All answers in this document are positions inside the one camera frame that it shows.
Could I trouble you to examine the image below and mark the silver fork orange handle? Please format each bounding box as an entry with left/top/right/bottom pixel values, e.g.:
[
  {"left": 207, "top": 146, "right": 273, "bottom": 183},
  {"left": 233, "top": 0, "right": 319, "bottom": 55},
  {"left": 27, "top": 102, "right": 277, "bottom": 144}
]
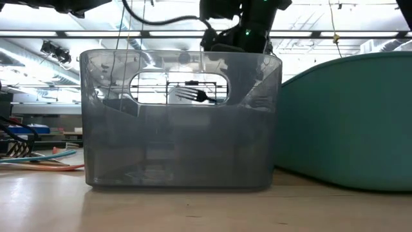
[{"left": 6, "top": 162, "right": 86, "bottom": 172}]

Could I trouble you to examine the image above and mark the grey counter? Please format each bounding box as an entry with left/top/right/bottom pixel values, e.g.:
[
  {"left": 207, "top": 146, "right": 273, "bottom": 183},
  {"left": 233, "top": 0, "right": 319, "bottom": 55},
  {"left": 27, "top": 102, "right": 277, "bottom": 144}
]
[{"left": 11, "top": 102, "right": 83, "bottom": 116}]

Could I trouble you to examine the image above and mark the teal plastic bin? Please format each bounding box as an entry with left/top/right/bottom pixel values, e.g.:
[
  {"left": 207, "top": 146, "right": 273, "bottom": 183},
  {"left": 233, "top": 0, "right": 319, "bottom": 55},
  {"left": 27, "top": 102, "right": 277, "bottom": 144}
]
[{"left": 273, "top": 50, "right": 412, "bottom": 193}]

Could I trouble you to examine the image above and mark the black cable bundle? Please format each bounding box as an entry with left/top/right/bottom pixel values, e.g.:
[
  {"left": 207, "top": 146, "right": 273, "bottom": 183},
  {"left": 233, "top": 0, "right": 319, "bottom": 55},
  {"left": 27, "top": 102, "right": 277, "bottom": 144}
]
[{"left": 0, "top": 115, "right": 42, "bottom": 159}]

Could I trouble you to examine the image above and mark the translucent grey plastic bin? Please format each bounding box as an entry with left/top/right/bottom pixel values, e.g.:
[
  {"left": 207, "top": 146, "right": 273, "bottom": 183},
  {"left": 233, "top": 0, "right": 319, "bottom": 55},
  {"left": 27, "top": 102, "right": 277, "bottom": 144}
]
[{"left": 79, "top": 48, "right": 283, "bottom": 191}]

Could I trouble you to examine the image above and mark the black fork blue handle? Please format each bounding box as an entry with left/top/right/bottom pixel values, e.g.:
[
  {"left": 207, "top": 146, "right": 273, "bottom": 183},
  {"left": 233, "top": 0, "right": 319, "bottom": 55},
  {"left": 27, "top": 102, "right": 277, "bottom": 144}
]
[
  {"left": 174, "top": 86, "right": 226, "bottom": 104},
  {"left": 0, "top": 149, "right": 78, "bottom": 164}
]

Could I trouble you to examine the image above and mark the black overhead frame bar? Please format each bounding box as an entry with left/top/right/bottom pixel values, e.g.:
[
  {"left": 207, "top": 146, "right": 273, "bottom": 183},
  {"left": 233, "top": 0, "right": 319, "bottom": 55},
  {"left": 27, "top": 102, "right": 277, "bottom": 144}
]
[{"left": 0, "top": 30, "right": 412, "bottom": 40}]

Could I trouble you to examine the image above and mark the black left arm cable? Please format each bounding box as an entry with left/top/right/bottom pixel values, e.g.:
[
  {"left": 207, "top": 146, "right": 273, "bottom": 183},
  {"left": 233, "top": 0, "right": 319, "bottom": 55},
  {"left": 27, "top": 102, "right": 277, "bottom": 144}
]
[{"left": 121, "top": 0, "right": 213, "bottom": 30}]

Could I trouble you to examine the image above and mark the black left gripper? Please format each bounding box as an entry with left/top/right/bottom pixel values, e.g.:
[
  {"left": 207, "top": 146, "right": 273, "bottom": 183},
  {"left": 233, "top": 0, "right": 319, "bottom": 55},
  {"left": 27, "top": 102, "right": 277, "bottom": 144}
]
[{"left": 201, "top": 12, "right": 275, "bottom": 54}]

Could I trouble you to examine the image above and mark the hanging cable yellow connector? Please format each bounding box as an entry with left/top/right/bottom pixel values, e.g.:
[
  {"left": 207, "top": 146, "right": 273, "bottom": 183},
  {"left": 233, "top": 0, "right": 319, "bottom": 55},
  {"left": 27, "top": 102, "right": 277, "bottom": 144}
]
[{"left": 327, "top": 0, "right": 344, "bottom": 59}]

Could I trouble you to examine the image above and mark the black ceiling fixture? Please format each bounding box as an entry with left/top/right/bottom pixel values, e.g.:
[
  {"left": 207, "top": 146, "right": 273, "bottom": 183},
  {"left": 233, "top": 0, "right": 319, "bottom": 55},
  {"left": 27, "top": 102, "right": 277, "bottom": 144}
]
[{"left": 40, "top": 41, "right": 72, "bottom": 64}]

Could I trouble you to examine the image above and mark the blue box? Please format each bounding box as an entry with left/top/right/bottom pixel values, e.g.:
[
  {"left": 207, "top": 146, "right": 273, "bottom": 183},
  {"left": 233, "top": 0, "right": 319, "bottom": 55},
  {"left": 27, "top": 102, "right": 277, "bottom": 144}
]
[{"left": 6, "top": 124, "right": 52, "bottom": 135}]

